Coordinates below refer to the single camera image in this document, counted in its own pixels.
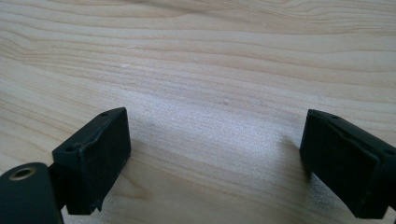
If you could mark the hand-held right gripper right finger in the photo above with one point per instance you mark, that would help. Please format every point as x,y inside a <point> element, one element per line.
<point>345,165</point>

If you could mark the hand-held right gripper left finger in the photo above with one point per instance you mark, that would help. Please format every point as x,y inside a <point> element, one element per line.
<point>93,168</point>

